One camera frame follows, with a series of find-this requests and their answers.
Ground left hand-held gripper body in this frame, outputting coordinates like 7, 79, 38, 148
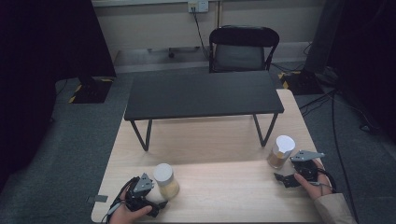
124, 172, 157, 213

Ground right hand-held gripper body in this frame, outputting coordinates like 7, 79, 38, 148
290, 149, 326, 183

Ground jar of yellow powder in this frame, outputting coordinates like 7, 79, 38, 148
152, 162, 181, 201

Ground jar of brown powder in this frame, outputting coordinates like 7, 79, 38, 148
266, 134, 297, 170

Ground black low shelf table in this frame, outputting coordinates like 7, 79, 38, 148
123, 70, 286, 153

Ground person's right hand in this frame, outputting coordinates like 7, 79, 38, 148
293, 158, 334, 202

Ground person's left hand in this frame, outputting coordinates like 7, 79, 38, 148
108, 189, 154, 224

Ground gray tape piece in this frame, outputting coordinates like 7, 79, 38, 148
86, 194, 109, 205

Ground dark curtain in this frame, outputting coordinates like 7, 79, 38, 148
326, 0, 396, 142
0, 0, 117, 194

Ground gray upright panel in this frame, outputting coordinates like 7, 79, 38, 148
303, 0, 347, 75

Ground black folding chair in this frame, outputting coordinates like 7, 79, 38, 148
208, 25, 280, 75

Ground gray wheeled base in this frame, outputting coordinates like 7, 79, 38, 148
147, 46, 201, 60

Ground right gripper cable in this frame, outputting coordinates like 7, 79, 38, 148
316, 167, 338, 194

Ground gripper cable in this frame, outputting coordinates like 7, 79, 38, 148
101, 177, 140, 224
316, 167, 338, 194

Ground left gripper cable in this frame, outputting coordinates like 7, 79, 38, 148
101, 177, 140, 224

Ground long black floor cable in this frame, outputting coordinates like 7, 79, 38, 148
331, 91, 360, 224

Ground black socket cable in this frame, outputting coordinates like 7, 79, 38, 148
191, 7, 211, 61

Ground white wall socket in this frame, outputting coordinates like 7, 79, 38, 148
187, 0, 210, 14

